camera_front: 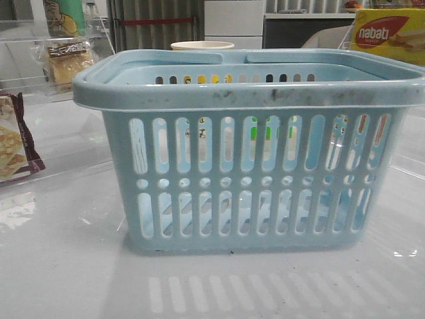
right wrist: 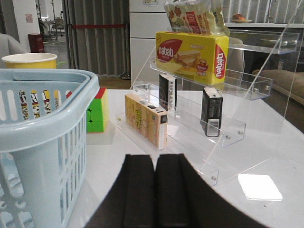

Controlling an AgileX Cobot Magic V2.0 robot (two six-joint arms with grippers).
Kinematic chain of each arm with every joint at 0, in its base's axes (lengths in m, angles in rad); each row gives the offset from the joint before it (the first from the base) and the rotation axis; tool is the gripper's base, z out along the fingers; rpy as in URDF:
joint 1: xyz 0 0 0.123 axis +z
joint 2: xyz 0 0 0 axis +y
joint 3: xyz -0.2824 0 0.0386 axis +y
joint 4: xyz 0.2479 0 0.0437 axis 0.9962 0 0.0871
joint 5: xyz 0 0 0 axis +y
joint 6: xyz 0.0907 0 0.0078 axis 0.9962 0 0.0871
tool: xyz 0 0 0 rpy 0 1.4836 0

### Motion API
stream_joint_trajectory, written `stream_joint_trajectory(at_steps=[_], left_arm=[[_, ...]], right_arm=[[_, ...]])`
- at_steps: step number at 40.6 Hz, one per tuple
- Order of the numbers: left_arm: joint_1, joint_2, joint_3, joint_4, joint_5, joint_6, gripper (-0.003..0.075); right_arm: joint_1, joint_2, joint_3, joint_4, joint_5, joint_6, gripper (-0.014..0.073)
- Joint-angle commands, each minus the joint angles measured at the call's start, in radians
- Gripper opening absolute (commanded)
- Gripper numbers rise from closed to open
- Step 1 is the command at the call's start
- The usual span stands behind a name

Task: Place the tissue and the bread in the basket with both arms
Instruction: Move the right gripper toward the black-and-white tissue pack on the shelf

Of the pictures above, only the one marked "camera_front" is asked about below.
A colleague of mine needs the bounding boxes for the brown cracker snack bag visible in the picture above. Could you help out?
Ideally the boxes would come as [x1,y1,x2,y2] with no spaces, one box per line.
[1,93,46,185]

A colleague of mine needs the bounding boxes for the cartoon printed green package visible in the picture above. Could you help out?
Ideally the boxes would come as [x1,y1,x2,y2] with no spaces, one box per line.
[42,0,86,37]

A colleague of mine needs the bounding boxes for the white cabinet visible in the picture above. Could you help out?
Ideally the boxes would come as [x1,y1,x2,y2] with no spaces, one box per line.
[204,1,266,49]

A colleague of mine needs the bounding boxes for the cream paper cup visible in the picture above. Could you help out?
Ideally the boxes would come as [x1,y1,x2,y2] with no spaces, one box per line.
[171,41,234,51]

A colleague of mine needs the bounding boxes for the light blue plastic basket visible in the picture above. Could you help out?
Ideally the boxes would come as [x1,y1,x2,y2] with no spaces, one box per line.
[72,49,424,253]

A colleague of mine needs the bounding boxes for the clear acrylic right stand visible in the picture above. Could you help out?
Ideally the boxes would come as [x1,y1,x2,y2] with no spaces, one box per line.
[337,23,354,50]

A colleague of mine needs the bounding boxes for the yellow nabati wafer box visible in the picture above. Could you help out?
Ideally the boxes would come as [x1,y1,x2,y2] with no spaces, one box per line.
[350,8,424,66]

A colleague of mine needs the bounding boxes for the packaged bread slices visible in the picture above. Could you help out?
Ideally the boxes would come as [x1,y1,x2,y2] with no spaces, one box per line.
[44,41,94,93]

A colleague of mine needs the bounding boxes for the clear acrylic display shelf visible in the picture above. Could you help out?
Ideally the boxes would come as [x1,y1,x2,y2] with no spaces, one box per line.
[1,18,114,185]

